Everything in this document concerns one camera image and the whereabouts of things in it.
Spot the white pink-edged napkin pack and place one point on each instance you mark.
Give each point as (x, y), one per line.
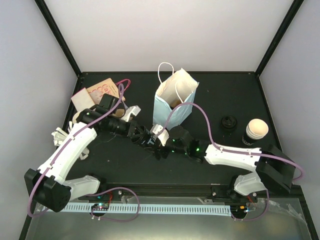
(82, 100)

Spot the right paper cup stack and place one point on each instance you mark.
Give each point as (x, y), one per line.
(255, 130)

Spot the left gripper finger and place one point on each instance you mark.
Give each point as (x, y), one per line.
(141, 129)
(136, 138)

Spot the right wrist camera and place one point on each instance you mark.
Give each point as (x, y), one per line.
(158, 132)

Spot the black coffee lid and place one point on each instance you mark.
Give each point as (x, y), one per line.
(229, 123)

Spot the left paper cup stack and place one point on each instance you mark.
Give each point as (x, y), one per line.
(74, 118)

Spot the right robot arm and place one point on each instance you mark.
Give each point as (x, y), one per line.
(268, 169)

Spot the black right frame post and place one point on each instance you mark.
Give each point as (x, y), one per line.
(286, 22)

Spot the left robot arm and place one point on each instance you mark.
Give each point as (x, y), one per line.
(47, 185)

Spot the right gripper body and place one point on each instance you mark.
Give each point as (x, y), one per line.
(158, 145)

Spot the brown Cakes paper bag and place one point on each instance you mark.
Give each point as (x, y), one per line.
(106, 86)

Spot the light blue paper bag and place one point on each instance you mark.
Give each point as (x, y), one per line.
(173, 97)

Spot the black frame post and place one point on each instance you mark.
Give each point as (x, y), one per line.
(46, 13)
(286, 22)

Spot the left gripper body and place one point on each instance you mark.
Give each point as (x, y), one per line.
(135, 129)

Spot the light blue slotted cable duct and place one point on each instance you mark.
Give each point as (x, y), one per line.
(160, 209)

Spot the paper cup stack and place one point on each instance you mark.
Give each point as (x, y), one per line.
(74, 118)
(255, 130)

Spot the black left frame post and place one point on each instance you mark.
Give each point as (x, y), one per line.
(46, 13)

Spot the brown pulp cup carrier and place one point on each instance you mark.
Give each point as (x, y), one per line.
(175, 103)

